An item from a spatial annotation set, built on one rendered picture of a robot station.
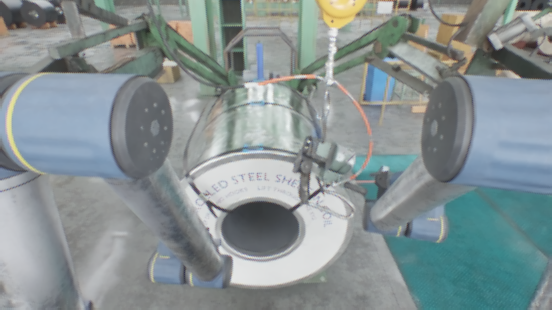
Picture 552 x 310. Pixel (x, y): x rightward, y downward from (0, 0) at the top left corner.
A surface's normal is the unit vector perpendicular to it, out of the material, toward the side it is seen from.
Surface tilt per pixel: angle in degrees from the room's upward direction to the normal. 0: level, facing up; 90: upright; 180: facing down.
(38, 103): 44
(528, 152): 82
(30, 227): 87
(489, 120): 53
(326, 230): 90
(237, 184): 90
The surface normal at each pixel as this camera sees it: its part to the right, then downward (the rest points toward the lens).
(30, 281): 0.76, 0.22
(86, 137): -0.09, 0.18
